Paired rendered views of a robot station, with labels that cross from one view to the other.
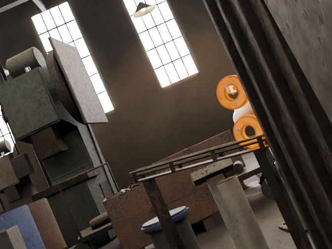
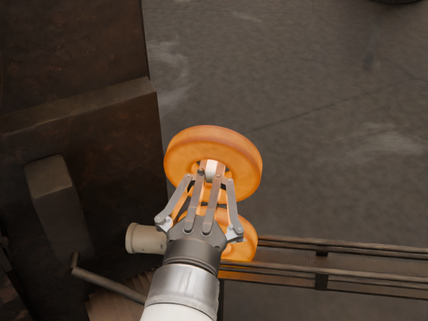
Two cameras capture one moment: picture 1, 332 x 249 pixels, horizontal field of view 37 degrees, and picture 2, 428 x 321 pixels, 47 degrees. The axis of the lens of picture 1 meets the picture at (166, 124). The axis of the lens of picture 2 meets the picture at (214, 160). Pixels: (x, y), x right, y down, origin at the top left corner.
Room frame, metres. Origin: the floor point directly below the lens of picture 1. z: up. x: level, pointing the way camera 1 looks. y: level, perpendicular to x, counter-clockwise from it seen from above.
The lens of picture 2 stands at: (2.70, -0.55, 1.47)
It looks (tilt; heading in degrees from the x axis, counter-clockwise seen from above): 46 degrees down; 156
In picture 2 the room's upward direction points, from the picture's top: straight up
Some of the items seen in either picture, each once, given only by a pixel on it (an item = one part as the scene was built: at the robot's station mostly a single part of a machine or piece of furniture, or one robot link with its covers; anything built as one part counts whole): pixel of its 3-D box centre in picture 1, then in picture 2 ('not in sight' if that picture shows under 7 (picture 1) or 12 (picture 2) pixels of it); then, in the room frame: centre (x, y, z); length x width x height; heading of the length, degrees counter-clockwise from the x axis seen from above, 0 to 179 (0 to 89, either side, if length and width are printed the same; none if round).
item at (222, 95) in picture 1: (232, 92); (213, 166); (2.21, -0.34, 0.90); 0.16 x 0.03 x 0.16; 56
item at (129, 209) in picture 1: (160, 208); not in sight; (4.70, 0.37, 0.33); 0.93 x 0.73 x 0.66; 98
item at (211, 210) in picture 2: not in sight; (212, 207); (2.30, -0.37, 0.91); 0.11 x 0.01 x 0.04; 145
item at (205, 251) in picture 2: not in sight; (195, 246); (2.35, -0.42, 0.91); 0.09 x 0.08 x 0.07; 146
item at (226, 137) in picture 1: (200, 173); not in sight; (6.36, -0.15, 0.38); 1.03 x 0.83 x 0.75; 94
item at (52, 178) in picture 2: not in sight; (61, 211); (2.01, -0.59, 0.68); 0.11 x 0.08 x 0.24; 1
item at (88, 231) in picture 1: (99, 211); not in sight; (5.83, 1.14, 0.48); 1.18 x 0.65 x 0.96; 11
